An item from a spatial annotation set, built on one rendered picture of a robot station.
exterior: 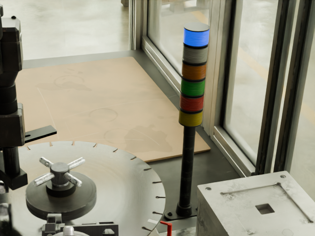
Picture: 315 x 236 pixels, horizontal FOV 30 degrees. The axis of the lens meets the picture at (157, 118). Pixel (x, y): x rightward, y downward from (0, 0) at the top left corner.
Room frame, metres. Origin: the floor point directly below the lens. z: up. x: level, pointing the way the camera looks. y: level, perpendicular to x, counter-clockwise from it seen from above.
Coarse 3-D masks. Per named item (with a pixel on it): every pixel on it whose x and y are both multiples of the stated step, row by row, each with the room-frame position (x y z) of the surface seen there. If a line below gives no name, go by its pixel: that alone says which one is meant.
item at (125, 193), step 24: (48, 144) 0.90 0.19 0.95; (72, 144) 0.91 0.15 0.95; (24, 168) 0.82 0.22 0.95; (48, 168) 0.83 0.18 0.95; (96, 168) 0.83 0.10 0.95; (120, 168) 0.83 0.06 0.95; (144, 168) 0.84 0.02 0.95; (24, 192) 0.75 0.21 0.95; (120, 192) 0.76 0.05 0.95; (144, 192) 0.77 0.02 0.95; (0, 216) 0.69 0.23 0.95; (24, 216) 0.70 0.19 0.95; (72, 216) 0.70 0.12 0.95; (96, 216) 0.70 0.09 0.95; (120, 216) 0.70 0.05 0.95; (144, 216) 0.71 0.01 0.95
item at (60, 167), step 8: (40, 160) 0.78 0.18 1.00; (48, 160) 0.78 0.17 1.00; (80, 160) 0.78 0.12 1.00; (56, 168) 0.75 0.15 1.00; (64, 168) 0.75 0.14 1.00; (72, 168) 0.76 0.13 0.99; (48, 176) 0.73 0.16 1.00; (56, 176) 0.74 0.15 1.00; (64, 176) 0.74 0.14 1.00; (72, 176) 0.73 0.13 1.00; (40, 184) 0.72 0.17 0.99; (56, 184) 0.74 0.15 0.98; (64, 184) 0.74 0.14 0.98; (80, 184) 0.72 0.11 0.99
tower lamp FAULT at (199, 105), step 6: (180, 96) 0.97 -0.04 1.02; (186, 96) 0.95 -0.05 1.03; (198, 96) 0.96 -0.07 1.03; (180, 102) 0.96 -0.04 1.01; (186, 102) 0.95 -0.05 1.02; (192, 102) 0.95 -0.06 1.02; (198, 102) 0.95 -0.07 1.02; (180, 108) 0.96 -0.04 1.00; (186, 108) 0.95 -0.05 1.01; (192, 108) 0.95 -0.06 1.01; (198, 108) 0.95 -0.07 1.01
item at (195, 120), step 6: (180, 114) 0.96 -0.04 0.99; (186, 114) 0.95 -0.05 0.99; (192, 114) 0.95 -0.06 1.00; (198, 114) 0.96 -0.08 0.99; (180, 120) 0.96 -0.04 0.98; (186, 120) 0.95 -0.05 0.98; (192, 120) 0.95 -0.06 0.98; (198, 120) 0.96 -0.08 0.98; (186, 126) 0.95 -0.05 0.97; (192, 126) 0.95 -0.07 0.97
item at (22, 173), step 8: (0, 152) 0.75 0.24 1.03; (8, 152) 0.69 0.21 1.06; (16, 152) 0.70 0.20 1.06; (0, 160) 0.73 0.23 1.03; (8, 160) 0.69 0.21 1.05; (16, 160) 0.70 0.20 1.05; (0, 168) 0.71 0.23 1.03; (8, 168) 0.69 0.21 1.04; (16, 168) 0.70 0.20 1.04; (0, 176) 0.70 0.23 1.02; (8, 176) 0.69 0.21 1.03; (16, 176) 0.69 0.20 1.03; (24, 176) 0.69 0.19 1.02; (8, 184) 0.69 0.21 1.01; (16, 184) 0.69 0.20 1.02; (24, 184) 0.69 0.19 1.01
